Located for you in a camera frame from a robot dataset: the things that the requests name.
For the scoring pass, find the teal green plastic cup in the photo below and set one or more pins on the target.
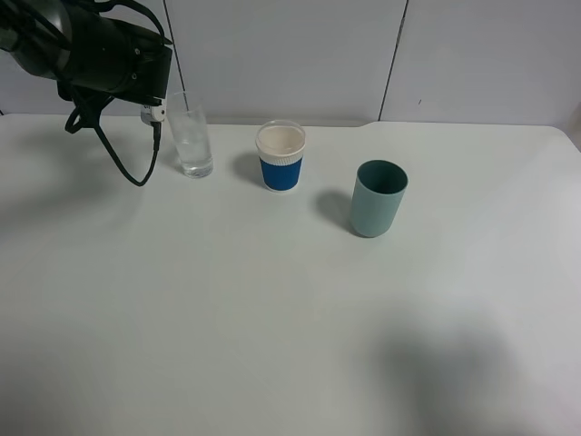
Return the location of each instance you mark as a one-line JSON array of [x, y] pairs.
[[378, 191]]

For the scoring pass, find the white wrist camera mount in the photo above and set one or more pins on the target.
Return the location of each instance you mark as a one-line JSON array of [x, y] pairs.
[[152, 114]]

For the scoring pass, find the tall clear drinking glass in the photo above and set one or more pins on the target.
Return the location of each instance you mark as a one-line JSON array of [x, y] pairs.
[[190, 136]]

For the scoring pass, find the blue and white paper cup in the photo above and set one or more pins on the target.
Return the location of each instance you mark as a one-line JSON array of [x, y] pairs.
[[280, 146]]

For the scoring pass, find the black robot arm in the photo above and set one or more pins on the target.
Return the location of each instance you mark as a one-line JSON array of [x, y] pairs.
[[37, 34]]

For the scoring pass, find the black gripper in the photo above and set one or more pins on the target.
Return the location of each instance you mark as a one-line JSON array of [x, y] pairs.
[[128, 61]]

